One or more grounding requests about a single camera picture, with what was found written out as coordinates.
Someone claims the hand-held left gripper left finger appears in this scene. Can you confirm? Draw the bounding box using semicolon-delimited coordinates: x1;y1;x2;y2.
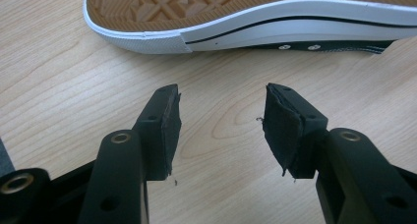
78;84;183;224

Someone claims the black canvas sneaker white sole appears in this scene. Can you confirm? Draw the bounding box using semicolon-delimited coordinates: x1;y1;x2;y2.
82;0;417;55

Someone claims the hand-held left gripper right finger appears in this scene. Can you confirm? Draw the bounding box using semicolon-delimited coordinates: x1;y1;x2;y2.
262;83;417;224

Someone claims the dark grey object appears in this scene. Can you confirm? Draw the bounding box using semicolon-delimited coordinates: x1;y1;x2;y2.
0;137;16;178

